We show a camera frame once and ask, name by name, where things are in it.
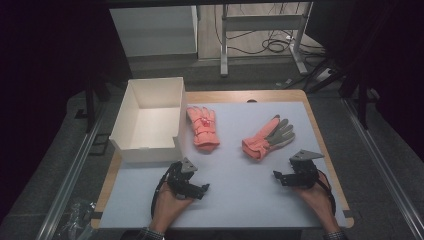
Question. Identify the dark curtain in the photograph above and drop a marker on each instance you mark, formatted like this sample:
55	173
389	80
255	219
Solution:
393	60
43	66

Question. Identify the white power strip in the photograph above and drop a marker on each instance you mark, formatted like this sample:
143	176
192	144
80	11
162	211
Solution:
324	74

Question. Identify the pale table mat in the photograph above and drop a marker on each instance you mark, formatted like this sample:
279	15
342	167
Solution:
240	196

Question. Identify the person's right hand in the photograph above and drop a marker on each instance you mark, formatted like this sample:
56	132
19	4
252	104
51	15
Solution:
316	203

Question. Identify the metal floor rail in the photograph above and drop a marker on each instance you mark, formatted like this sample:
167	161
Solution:
68	180
383	166

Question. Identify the pink glove with red pattern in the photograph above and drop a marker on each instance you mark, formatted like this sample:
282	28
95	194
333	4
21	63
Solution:
204	128

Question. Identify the white box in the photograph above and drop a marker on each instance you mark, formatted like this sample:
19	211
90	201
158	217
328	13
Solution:
151	128

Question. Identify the pink glove with grey palm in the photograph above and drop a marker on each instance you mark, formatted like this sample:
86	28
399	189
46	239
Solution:
263	141

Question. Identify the grey metal desk frame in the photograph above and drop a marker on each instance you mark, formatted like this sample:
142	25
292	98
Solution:
263	22

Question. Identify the clear plastic bag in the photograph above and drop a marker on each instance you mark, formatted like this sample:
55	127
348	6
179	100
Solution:
78	220

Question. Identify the white cabinet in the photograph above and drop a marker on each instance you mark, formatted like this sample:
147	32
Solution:
153	30

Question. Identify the black floor bracket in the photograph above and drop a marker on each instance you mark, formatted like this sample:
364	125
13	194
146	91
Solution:
99	144

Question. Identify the black stand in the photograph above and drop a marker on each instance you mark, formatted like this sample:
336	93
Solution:
363	103
90	106

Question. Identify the person's left hand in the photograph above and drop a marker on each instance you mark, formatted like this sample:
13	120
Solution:
168	208

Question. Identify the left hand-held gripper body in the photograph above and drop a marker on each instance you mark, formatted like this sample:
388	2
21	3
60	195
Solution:
180	180

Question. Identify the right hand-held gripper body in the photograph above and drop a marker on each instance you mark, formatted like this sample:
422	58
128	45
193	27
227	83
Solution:
304	171

